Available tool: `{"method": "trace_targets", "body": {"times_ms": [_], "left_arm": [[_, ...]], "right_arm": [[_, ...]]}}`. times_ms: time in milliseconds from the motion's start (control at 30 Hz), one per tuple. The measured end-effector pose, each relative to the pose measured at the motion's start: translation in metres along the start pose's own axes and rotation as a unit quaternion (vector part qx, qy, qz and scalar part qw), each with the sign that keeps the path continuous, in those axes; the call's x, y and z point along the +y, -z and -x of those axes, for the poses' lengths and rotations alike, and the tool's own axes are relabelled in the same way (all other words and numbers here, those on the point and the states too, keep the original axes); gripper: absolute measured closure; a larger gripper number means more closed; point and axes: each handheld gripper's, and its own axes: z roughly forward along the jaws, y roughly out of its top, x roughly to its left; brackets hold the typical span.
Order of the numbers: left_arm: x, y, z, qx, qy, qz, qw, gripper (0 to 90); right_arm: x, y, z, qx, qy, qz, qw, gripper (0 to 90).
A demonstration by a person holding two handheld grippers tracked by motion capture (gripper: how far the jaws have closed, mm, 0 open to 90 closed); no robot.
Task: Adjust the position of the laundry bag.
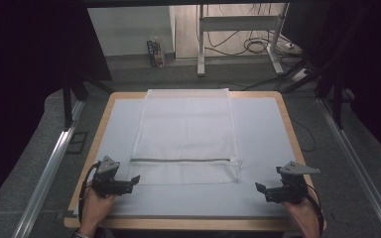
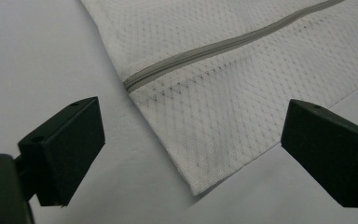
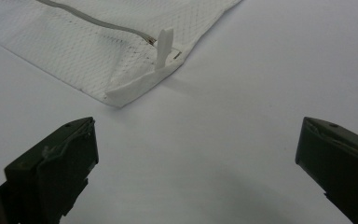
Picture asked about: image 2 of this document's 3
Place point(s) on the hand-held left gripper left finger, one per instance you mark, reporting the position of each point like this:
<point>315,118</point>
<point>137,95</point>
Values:
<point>65,149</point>

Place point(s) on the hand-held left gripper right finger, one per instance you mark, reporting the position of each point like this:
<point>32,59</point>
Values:
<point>329,152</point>

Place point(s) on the white mesh laundry bag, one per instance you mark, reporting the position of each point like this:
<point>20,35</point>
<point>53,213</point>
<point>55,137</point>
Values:
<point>230,109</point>

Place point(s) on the wooden framed white board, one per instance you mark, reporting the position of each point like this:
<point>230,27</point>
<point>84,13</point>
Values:
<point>43,46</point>

